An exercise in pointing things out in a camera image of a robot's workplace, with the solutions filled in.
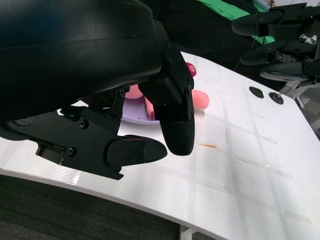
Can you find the pink plush doll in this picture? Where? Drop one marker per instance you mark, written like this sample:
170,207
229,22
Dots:
200,98

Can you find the green cloth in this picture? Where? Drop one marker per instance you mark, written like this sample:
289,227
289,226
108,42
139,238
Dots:
225,7

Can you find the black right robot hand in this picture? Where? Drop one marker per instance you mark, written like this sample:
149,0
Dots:
287,27

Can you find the black round table grommet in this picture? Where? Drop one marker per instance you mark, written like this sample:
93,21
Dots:
256,92

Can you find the white metal stand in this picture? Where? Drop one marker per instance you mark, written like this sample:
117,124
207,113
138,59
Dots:
300,87

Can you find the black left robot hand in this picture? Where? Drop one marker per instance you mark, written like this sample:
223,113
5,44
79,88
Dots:
75,62

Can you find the purple plate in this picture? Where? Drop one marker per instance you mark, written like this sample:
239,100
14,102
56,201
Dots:
135,113

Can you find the black grommet with screw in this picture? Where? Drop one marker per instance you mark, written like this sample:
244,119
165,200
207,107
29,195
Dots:
276,98

